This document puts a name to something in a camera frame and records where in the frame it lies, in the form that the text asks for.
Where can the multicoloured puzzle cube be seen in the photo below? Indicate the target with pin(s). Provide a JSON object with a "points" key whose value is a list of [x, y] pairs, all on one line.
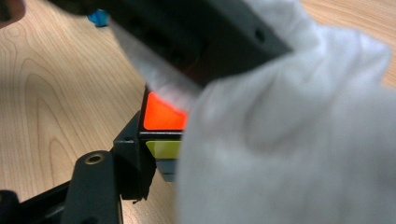
{"points": [[162, 115]]}

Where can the blue wet wipe packet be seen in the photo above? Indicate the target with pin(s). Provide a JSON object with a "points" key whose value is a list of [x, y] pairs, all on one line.
{"points": [[99, 18]]}

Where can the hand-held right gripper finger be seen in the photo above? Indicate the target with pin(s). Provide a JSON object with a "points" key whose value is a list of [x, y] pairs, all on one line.
{"points": [[134, 168]]}

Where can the white wet wipe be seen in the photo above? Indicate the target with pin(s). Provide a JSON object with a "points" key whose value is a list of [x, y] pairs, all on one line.
{"points": [[280, 140]]}

